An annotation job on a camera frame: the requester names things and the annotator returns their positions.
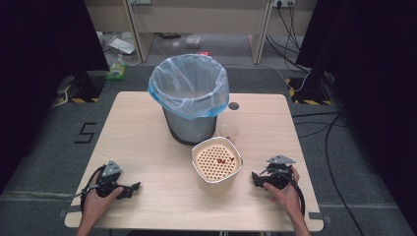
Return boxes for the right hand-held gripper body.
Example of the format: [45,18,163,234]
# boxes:
[261,154,297,191]

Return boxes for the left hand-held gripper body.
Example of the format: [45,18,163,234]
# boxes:
[86,159,133,200]

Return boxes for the person's left hand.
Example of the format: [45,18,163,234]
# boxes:
[81,171,125,223]

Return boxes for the person's right hand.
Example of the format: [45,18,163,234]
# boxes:
[263,166,301,218]

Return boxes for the beige container with metal rim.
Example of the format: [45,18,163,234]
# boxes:
[191,136,244,197]

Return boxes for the beige perforated strainer insert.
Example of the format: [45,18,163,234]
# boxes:
[195,145,239,181]

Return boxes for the clear plastic cup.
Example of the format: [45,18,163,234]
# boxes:
[218,123,240,144]

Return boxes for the grey trash bin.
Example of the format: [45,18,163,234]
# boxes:
[162,106,218,147]

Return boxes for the black stand base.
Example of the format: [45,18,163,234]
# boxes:
[284,74,334,106]
[57,70,106,104]

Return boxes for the green wipes packet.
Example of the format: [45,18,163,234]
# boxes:
[104,54,128,82]

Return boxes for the blue plastic bin liner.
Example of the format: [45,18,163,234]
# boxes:
[148,53,230,121]

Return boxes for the black curtain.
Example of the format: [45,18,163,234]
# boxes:
[0,0,110,195]
[295,0,417,227]

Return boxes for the white paper sheet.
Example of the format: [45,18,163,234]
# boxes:
[107,35,137,56]

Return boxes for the clear plastic box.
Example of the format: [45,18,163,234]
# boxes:
[184,34,203,47]

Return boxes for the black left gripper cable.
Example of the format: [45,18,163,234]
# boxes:
[80,164,106,212]

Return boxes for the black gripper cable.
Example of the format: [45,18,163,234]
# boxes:
[284,173,307,218]
[80,164,106,212]

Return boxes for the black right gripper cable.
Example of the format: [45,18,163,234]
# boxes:
[284,173,307,218]

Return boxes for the black floor cable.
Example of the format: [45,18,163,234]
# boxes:
[291,110,358,236]

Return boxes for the grey floor cable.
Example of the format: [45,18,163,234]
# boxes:
[0,191,87,202]

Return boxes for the white floor cable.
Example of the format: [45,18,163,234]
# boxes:
[225,62,312,93]

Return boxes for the black cables from socket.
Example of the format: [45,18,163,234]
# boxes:
[265,2,311,74]

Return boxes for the white wall socket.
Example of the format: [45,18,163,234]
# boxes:
[272,0,296,9]

